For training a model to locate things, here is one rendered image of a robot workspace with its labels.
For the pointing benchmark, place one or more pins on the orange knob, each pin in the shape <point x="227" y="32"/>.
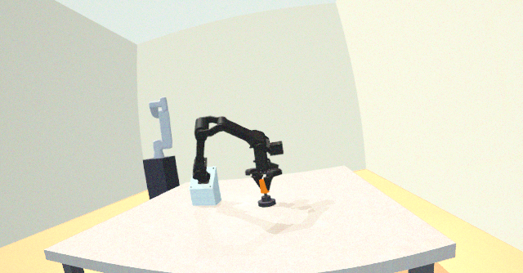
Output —
<point x="263" y="187"/>

